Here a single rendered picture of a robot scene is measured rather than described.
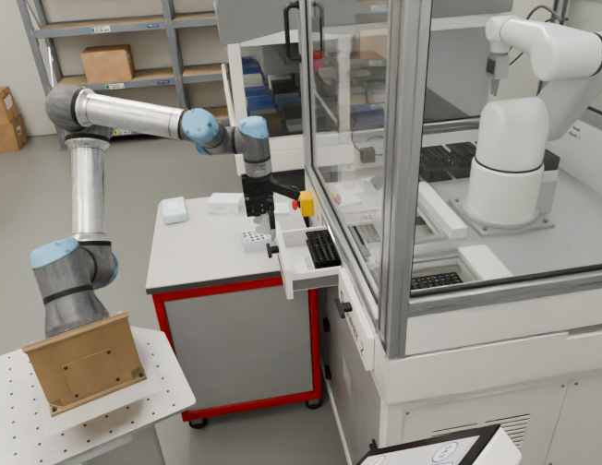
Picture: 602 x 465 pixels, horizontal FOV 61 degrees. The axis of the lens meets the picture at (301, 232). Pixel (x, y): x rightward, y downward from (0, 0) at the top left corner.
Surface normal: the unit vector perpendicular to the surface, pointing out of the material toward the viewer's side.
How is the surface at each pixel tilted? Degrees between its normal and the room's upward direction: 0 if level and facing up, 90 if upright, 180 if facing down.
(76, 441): 0
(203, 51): 90
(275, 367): 90
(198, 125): 56
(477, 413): 90
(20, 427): 0
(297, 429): 0
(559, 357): 90
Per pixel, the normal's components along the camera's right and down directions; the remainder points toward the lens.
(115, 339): 0.49, 0.43
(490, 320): 0.17, 0.50
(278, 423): -0.05, -0.86
